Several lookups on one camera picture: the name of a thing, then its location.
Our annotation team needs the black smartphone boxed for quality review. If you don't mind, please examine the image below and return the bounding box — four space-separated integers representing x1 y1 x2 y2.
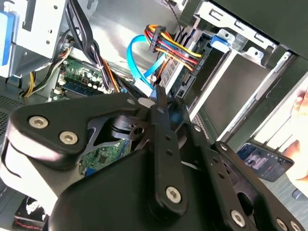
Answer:
237 143 295 183

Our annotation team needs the person's hand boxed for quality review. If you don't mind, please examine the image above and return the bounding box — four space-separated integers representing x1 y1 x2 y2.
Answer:
282 86 308 181

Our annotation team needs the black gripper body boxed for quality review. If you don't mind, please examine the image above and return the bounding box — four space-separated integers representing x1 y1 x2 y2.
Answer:
48 147 229 231

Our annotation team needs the hard disk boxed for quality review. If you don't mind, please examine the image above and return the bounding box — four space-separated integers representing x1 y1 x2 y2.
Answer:
157 32 241 102

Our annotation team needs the coloured power wire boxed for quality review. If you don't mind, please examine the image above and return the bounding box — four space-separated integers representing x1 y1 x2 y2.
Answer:
143 24 205 73

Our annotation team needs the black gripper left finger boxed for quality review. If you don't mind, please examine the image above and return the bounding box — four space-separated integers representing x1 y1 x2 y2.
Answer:
6 87 189 217

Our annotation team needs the blue SATA wire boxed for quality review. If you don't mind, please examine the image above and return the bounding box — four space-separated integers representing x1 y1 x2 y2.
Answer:
126 34 169 102

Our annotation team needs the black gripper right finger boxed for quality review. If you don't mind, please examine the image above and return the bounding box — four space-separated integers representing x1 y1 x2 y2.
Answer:
179 100 306 231

